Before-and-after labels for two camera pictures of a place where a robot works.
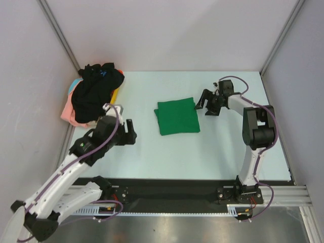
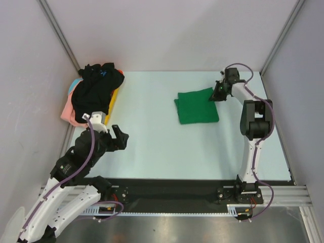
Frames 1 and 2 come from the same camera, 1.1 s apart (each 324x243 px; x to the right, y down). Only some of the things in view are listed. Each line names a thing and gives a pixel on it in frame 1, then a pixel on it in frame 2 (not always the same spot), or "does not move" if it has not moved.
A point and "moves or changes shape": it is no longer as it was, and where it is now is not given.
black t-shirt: x=92 y=93 does not move
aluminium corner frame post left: x=48 y=12 does not move
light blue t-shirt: x=74 y=83 does not move
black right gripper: x=211 y=102 -> x=218 y=90
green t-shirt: x=177 y=116 moves or changes shape
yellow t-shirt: x=114 y=97 does not move
